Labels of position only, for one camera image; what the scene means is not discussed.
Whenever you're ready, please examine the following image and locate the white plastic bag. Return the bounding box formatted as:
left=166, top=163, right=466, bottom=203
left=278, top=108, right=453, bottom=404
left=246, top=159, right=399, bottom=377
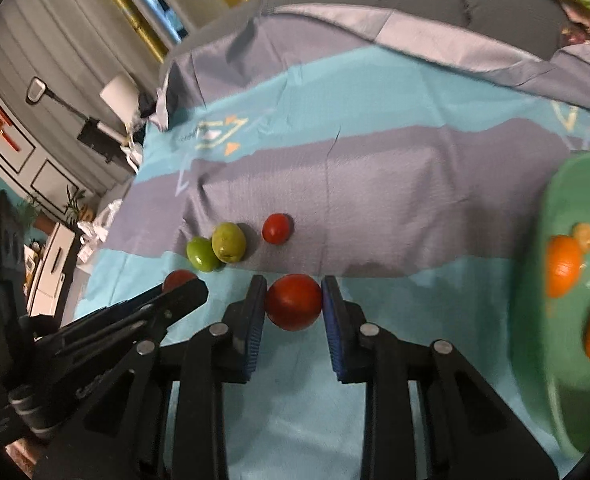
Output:
left=77, top=199, right=123, bottom=261

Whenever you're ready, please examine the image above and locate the upright vacuum cleaner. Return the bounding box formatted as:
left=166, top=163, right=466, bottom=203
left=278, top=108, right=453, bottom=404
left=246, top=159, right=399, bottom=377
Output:
left=25, top=76, right=128, bottom=162

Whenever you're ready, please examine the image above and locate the red tomato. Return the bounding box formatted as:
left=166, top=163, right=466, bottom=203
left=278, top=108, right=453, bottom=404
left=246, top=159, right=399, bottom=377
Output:
left=163, top=269, right=199, bottom=293
left=262, top=213, right=293, bottom=245
left=265, top=273, right=324, bottom=332

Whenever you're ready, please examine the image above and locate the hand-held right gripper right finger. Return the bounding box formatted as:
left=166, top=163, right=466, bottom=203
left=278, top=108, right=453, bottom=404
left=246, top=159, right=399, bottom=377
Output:
left=321, top=275, right=558, bottom=480

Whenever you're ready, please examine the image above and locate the yellow-green lemon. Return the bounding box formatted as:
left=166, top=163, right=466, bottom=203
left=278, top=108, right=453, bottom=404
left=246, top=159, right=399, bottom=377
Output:
left=211, top=222, right=247, bottom=264

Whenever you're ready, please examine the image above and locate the large orange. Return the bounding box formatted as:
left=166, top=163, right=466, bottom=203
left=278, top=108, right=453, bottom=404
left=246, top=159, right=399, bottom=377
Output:
left=545, top=235, right=582, bottom=299

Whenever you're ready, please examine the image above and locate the white cabinet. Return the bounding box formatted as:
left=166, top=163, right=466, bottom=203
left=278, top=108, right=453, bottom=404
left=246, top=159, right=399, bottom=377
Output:
left=25, top=222, right=83, bottom=318

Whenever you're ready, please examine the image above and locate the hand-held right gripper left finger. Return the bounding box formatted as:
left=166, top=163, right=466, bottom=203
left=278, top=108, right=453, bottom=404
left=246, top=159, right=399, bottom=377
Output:
left=32, top=275, right=268, bottom=480

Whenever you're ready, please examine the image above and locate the green plate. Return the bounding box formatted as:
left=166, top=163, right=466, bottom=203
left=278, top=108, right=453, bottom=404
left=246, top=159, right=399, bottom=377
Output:
left=508, top=152, right=590, bottom=460

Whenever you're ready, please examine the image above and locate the grey curtain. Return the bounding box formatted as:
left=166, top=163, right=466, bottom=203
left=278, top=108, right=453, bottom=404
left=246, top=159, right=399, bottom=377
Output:
left=0, top=0, right=196, bottom=196

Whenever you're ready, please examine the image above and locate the potted plant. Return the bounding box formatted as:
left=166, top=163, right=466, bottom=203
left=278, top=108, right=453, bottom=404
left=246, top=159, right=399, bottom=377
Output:
left=61, top=185, right=92, bottom=222

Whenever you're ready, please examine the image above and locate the green lime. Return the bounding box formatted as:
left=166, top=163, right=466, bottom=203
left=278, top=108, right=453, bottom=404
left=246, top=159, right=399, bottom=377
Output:
left=186, top=237, right=222, bottom=273

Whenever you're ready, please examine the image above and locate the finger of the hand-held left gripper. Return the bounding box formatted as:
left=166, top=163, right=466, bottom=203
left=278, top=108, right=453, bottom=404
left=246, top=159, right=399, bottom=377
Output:
left=32, top=310, right=173, bottom=361
left=70, top=278, right=209, bottom=331

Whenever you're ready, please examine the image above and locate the white lamp shade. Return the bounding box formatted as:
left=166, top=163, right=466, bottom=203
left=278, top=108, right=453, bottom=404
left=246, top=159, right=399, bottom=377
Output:
left=99, top=74, right=140, bottom=124

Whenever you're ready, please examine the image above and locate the dark grey ribbed pillow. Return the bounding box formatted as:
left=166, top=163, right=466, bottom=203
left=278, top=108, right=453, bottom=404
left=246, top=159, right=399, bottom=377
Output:
left=260, top=0, right=576, bottom=60

